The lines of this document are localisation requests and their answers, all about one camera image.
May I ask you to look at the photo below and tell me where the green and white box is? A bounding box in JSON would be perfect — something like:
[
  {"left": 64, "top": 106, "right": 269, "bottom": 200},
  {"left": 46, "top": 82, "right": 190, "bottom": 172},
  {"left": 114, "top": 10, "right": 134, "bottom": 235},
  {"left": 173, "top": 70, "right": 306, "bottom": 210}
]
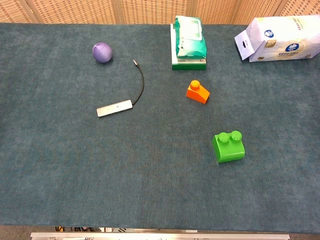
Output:
[{"left": 170, "top": 23, "right": 208, "bottom": 71}]

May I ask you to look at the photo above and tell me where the silver USB hub with cable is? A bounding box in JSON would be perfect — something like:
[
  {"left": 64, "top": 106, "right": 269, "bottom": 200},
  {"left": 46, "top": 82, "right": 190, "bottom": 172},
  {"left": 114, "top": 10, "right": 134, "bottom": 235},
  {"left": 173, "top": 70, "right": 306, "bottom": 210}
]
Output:
[{"left": 96, "top": 58, "right": 145, "bottom": 118}]

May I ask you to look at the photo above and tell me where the aluminium frame rail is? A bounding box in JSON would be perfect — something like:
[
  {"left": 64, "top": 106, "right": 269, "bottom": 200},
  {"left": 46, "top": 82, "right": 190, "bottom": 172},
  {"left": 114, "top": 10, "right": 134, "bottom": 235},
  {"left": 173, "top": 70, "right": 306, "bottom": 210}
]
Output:
[{"left": 30, "top": 232, "right": 291, "bottom": 240}]

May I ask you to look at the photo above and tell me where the green toy building block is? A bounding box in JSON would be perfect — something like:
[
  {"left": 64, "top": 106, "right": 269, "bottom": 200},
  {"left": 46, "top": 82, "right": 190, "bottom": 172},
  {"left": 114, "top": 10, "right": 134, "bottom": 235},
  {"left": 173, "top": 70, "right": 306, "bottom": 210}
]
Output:
[{"left": 211, "top": 130, "right": 246, "bottom": 164}]

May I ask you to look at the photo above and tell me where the purple ball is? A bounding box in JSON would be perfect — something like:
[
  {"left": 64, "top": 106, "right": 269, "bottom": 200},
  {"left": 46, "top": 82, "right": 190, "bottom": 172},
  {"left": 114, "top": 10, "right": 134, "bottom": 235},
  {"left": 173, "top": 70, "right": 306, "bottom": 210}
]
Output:
[{"left": 91, "top": 42, "right": 113, "bottom": 64}]

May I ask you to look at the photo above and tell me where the white tissue paper pack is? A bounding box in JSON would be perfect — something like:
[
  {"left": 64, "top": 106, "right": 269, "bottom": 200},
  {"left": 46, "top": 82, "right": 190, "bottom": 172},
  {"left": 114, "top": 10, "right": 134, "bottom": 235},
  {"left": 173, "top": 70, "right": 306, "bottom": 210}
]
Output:
[{"left": 234, "top": 14, "right": 320, "bottom": 63}]

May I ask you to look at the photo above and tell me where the green wet wipes pack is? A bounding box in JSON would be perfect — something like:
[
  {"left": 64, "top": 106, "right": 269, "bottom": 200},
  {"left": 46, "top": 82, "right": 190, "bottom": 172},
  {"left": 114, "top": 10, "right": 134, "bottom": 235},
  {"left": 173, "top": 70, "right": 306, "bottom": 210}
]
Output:
[{"left": 173, "top": 15, "right": 209, "bottom": 60}]

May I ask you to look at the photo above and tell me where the orange toy building block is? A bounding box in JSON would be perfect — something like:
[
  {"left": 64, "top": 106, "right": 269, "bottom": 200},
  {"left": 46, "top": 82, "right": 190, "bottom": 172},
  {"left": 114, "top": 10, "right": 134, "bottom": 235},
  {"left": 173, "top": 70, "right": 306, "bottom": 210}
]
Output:
[{"left": 185, "top": 79, "right": 211, "bottom": 105}]

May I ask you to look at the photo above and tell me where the teal table cloth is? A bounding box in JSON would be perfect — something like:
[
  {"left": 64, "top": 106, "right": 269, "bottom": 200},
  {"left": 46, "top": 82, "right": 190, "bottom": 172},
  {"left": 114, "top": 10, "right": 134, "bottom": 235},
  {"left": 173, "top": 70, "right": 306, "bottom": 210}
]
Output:
[{"left": 0, "top": 22, "right": 320, "bottom": 234}]

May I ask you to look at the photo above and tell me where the woven bamboo folding screen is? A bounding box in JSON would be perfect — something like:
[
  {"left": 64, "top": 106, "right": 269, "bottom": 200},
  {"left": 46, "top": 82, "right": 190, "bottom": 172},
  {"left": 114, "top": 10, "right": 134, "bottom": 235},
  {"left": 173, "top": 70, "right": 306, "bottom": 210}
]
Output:
[{"left": 0, "top": 0, "right": 320, "bottom": 26}]

